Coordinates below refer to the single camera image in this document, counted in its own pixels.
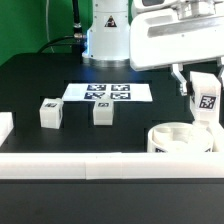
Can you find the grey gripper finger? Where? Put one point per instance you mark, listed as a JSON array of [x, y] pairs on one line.
[[176, 72], [220, 64]]

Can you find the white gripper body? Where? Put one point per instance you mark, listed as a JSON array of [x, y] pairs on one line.
[[160, 39]]

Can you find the white round stool seat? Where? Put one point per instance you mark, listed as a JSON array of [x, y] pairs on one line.
[[178, 137]]

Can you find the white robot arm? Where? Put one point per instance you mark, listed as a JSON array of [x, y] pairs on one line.
[[108, 38]]

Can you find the white fiducial marker sheet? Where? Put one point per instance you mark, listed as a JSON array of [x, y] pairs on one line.
[[118, 92]]

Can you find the white right fence piece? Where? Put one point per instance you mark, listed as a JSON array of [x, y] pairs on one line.
[[218, 134]]

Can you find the white fence piece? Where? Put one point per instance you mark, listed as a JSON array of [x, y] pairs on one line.
[[218, 134], [6, 125]]

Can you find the white front fence bar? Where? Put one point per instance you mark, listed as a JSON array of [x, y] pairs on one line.
[[89, 166]]

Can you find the white left fence piece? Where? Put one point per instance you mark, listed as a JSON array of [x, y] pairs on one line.
[[6, 125]]

